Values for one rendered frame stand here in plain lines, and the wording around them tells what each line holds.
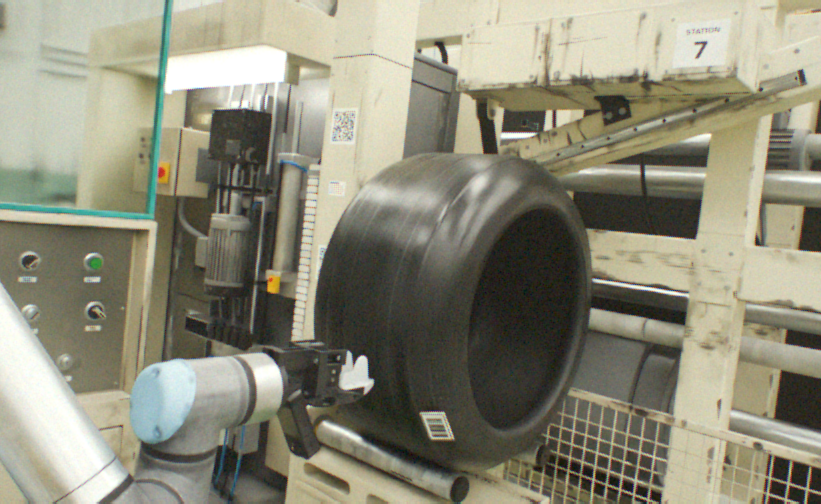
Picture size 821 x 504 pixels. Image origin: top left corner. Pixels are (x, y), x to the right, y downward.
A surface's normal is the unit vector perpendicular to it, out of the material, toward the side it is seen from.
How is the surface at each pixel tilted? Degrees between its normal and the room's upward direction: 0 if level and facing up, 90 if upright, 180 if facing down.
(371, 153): 90
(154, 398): 84
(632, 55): 90
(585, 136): 90
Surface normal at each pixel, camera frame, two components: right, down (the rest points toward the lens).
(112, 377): 0.75, 0.12
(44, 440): 0.47, -0.18
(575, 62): -0.65, -0.04
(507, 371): -0.47, -0.59
